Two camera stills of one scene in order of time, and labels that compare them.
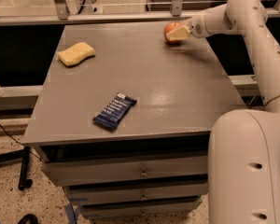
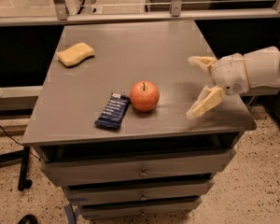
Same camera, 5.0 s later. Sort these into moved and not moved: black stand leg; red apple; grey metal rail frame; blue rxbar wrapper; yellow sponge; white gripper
Moved: red apple; white gripper
Not moved: blue rxbar wrapper; grey metal rail frame; yellow sponge; black stand leg
